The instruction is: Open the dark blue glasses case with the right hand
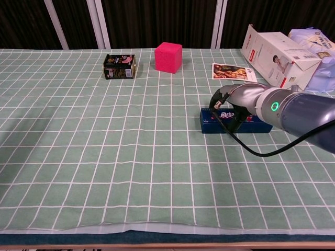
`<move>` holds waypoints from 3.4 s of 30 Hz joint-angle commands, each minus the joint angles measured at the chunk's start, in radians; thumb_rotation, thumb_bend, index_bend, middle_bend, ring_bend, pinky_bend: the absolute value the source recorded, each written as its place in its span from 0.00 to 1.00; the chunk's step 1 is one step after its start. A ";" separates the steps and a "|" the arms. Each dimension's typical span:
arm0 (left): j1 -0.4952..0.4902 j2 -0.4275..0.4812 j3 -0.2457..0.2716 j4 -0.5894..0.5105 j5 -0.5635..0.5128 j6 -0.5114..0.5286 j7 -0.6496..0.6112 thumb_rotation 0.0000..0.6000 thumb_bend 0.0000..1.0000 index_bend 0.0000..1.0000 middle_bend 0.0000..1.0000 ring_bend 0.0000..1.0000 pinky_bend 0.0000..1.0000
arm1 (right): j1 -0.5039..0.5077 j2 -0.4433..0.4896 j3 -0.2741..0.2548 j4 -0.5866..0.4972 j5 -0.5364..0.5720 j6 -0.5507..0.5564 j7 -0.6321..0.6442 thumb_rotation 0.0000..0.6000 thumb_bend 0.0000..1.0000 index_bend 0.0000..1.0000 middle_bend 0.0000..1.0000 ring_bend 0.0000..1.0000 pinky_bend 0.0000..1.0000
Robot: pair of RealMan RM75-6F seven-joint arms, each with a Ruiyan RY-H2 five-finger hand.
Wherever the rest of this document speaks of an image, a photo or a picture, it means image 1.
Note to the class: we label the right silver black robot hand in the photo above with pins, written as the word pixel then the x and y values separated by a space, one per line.
pixel 243 98

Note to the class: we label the blue glasses case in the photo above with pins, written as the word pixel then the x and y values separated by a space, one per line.
pixel 209 126

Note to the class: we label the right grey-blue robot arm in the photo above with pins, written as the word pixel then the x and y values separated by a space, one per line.
pixel 301 115

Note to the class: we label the printed photo card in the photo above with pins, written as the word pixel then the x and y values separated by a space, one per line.
pixel 230 72

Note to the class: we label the white red carton box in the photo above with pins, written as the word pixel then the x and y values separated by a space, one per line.
pixel 272 55

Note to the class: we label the light blue tissue pack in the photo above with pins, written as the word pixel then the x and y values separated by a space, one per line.
pixel 324 75

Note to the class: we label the pink foam cube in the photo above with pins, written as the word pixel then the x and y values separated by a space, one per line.
pixel 167 57

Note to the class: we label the black pleated curtain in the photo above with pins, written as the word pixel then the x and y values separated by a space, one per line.
pixel 157 21

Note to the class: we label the black luncheon meat tin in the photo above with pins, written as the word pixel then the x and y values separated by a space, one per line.
pixel 119 66

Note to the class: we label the green checkered tablecloth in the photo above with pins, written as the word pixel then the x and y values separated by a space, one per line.
pixel 104 157

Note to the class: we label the dark blue table underlay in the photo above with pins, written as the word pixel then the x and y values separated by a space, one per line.
pixel 167 238

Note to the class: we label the white metal frame post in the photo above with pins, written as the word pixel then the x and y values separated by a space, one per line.
pixel 219 23
pixel 99 24
pixel 56 24

